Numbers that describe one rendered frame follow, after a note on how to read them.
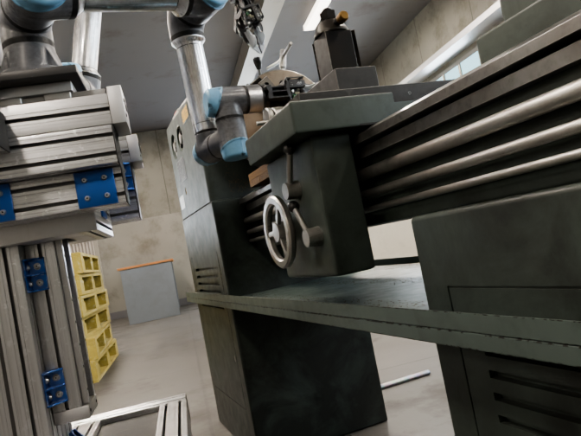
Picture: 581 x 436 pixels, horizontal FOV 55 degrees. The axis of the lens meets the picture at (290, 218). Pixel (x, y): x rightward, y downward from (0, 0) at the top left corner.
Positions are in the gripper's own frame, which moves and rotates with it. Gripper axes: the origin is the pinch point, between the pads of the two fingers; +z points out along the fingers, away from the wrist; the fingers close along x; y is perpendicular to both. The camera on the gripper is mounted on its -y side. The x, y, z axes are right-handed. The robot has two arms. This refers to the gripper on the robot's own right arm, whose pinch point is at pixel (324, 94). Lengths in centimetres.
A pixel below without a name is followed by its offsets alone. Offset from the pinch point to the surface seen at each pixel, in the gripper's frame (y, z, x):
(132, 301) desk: -676, -16, -64
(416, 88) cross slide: 40.4, 1.9, -12.8
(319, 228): 45, -29, -39
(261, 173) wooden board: -6.0, -21.2, -19.0
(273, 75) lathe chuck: -22.3, -5.2, 14.5
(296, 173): 39, -29, -27
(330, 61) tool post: 34.7, -14.4, -3.3
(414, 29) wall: -420, 351, 198
